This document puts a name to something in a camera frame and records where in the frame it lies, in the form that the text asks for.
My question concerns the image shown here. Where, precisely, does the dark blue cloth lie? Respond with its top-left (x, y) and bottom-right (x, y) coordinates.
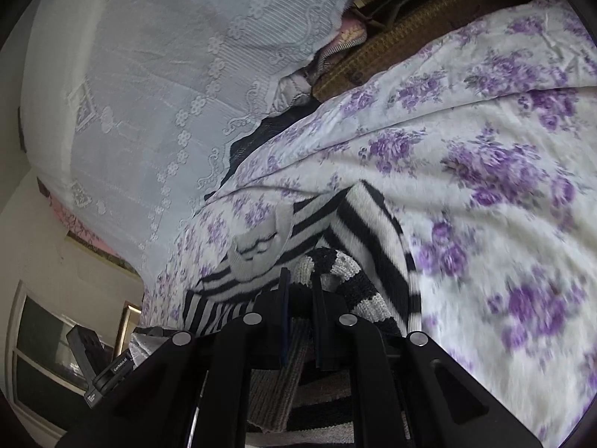
top-left (219, 102), bottom-right (322, 187)

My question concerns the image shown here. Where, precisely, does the purple floral bed sheet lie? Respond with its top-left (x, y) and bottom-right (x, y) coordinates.
top-left (140, 0), bottom-right (597, 448)

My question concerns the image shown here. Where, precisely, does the pink floral fabric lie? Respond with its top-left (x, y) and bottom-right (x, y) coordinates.
top-left (40, 182), bottom-right (124, 259)

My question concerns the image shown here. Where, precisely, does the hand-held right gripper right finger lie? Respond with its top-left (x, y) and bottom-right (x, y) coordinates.
top-left (312, 284), bottom-right (543, 448)

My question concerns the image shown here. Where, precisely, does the white framed window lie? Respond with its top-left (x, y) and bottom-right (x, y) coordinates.
top-left (4, 279), bottom-right (118, 434)

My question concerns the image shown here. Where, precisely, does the pink patterned cloth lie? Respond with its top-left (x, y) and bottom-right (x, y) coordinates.
top-left (319, 16), bottom-right (370, 73)

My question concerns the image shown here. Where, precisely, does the pale grey crumpled cloth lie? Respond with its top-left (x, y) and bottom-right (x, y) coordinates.
top-left (274, 74), bottom-right (314, 109)

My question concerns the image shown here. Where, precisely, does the white lace cover cloth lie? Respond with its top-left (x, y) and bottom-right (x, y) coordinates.
top-left (19, 0), bottom-right (402, 281)

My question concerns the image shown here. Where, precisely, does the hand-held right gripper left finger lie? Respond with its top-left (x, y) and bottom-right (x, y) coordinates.
top-left (60, 268), bottom-right (291, 448)

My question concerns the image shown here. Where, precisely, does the wooden picture frame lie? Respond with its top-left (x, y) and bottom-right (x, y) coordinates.
top-left (116, 302), bottom-right (143, 353)

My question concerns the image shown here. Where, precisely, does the black white striped sweater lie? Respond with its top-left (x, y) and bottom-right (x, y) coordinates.
top-left (131, 180), bottom-right (423, 435)

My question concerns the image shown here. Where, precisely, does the brown woven mat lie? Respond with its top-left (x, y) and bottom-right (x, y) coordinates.
top-left (312, 0), bottom-right (560, 102)

